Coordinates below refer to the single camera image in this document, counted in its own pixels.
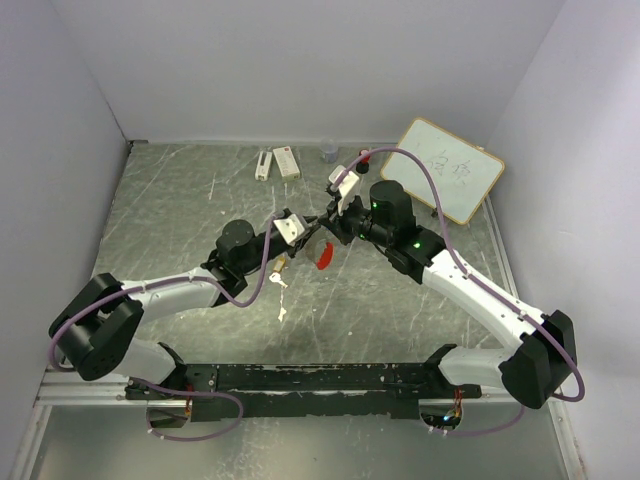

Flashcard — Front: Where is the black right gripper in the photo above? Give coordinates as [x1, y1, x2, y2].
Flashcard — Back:
[318, 190, 392, 248]

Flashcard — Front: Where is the metal key holder red handle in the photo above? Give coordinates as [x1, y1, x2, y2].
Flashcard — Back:
[304, 239, 334, 270]

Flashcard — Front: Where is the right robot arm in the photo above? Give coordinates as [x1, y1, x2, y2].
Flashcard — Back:
[320, 180, 577, 409]

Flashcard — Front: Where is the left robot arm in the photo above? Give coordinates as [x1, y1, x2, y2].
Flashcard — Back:
[47, 209, 319, 381]

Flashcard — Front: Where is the yellow key tag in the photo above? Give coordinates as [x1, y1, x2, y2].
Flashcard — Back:
[272, 255, 286, 273]

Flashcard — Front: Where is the green white staple box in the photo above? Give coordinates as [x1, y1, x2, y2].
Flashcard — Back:
[272, 146, 301, 182]

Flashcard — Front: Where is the red black stamp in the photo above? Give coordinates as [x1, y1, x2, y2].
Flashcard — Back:
[356, 149, 371, 175]

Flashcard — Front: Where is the white stapler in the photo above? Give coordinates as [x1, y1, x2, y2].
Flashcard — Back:
[254, 151, 273, 182]

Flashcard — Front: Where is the clear jar of clips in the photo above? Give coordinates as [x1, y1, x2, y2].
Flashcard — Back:
[319, 138, 339, 163]

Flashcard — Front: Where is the yellow framed whiteboard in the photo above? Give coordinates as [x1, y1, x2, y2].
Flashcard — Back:
[380, 118, 505, 225]

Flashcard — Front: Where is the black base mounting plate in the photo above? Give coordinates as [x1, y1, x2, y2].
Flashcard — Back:
[125, 362, 481, 422]

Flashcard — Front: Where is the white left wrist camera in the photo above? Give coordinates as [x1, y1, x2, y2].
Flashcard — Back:
[273, 213, 306, 246]

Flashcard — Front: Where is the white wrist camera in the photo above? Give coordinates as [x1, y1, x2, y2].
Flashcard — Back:
[273, 213, 306, 246]
[328, 165, 360, 216]

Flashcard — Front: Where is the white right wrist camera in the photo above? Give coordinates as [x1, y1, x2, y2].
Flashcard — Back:
[328, 165, 360, 216]

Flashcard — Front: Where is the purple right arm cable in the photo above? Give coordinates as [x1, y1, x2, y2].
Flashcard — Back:
[330, 147, 586, 436]

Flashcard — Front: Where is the aluminium rail frame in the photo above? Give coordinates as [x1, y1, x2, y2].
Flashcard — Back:
[9, 199, 584, 480]

